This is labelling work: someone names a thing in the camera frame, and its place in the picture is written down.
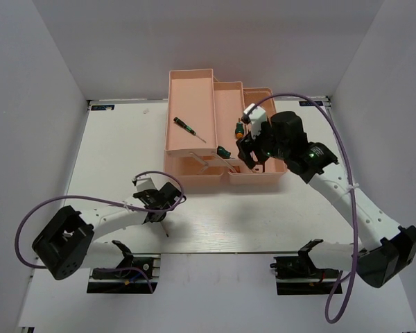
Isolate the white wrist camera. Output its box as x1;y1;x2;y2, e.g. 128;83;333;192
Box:
132;175;158;195
241;103;267;139

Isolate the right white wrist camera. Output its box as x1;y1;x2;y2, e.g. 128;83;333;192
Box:
241;103;267;139

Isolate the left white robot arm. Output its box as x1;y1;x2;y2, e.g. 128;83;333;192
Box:
32;176;184;280

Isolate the pink plastic toolbox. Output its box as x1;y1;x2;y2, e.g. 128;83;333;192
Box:
164;69;287;187

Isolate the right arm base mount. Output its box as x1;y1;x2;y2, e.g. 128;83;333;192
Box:
270;255;339;296

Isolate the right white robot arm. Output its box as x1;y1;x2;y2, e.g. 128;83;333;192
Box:
236;107;416;288

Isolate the black green precision screwdriver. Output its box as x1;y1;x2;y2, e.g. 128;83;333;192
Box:
173;117;206;143

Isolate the blue table label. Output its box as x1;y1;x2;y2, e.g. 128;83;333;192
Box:
299;101;324;107
91;105;115;111

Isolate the left blue table label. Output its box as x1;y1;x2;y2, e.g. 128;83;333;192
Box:
91;105;115;111

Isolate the blue handled screwdriver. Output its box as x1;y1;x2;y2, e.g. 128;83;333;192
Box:
162;224;169;237

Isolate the green orange stubby screwdriver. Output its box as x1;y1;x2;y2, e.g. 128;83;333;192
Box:
234;119;245;139

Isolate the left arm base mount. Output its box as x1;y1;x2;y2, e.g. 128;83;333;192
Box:
87;255;161;295

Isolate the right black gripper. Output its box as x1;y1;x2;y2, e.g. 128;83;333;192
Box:
235;118;289;171

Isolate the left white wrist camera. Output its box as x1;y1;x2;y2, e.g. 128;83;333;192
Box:
132;175;158;195

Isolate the right blue table label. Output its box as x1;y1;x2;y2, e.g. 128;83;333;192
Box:
299;101;324;107

